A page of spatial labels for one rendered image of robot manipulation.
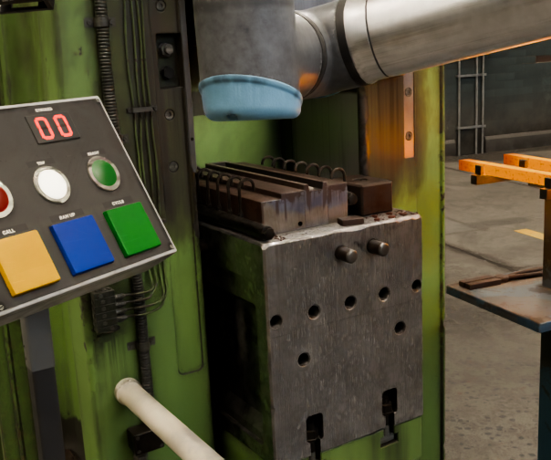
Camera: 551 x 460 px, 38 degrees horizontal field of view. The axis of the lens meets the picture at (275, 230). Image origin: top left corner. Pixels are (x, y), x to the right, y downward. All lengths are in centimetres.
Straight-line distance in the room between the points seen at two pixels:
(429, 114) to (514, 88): 733
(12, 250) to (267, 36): 51
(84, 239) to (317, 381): 63
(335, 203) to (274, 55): 91
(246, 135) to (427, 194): 47
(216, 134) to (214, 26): 127
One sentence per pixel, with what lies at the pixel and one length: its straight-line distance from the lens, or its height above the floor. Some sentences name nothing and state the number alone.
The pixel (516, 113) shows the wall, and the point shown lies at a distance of 926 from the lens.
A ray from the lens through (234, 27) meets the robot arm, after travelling 69.
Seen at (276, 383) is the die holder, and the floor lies 64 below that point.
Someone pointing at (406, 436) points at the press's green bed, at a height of 43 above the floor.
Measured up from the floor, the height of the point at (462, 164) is 98.
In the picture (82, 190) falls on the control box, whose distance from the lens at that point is 118.
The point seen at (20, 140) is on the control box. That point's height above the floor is 115.
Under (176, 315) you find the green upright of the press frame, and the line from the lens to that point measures 161.
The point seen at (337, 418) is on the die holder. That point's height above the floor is 53.
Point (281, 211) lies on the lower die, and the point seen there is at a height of 96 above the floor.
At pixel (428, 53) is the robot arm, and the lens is 78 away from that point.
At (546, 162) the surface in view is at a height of 99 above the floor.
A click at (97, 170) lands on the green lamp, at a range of 121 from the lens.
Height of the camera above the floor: 126
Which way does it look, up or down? 13 degrees down
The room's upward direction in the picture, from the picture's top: 3 degrees counter-clockwise
